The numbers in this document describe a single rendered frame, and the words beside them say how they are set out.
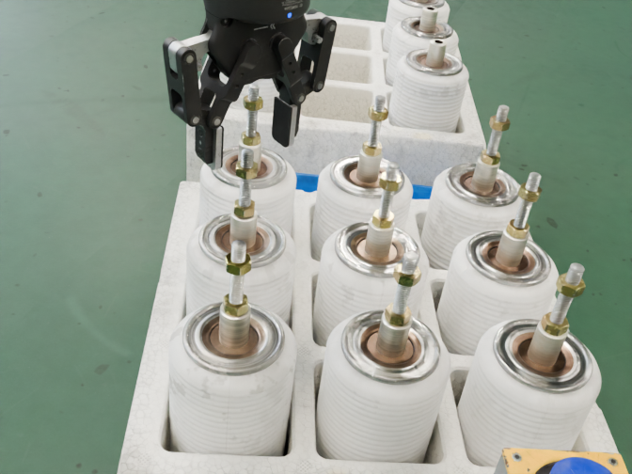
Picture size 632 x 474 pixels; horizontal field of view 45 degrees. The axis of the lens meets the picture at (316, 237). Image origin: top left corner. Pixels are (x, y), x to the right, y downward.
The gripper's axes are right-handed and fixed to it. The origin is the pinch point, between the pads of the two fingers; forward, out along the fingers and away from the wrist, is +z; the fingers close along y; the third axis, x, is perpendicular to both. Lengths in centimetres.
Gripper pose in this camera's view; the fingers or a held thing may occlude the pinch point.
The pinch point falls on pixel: (248, 138)
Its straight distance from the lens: 60.7
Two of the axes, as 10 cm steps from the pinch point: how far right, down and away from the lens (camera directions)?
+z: -1.0, 7.9, 6.0
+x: -6.3, -5.2, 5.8
